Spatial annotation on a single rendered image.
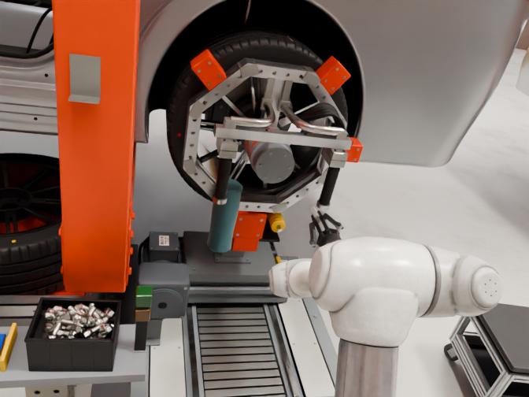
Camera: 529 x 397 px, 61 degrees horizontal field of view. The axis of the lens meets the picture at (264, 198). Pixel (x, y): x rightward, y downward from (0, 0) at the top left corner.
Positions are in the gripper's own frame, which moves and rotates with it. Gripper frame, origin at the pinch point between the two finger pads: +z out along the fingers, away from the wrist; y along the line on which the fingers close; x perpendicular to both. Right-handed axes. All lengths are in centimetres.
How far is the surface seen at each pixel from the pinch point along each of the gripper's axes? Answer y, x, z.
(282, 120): 8.9, 29.1, 18.5
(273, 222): -16.0, 0.5, 9.1
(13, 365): -76, 50, -47
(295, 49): 26, 48, 17
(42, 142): -134, 44, 167
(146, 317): -45, 38, -44
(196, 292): -61, -8, 10
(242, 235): -27.8, 5.2, 7.1
